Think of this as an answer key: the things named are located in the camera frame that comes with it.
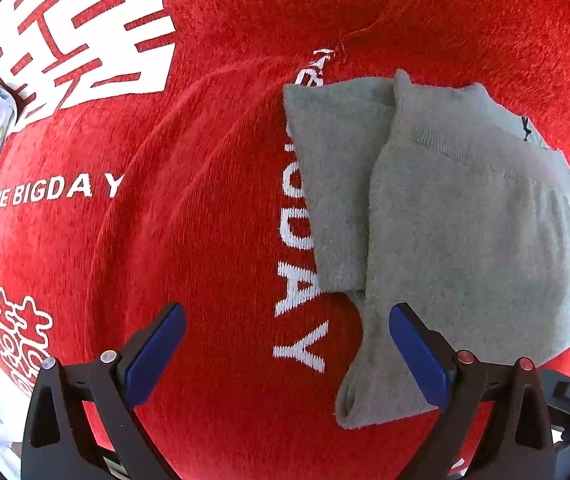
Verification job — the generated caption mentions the grey knit garment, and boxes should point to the grey knit garment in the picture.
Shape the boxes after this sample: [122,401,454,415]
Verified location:
[284,72,570,429]

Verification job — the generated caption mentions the red blanket with white print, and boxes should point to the red blanket with white print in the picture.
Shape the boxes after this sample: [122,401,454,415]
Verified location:
[0,0,570,479]

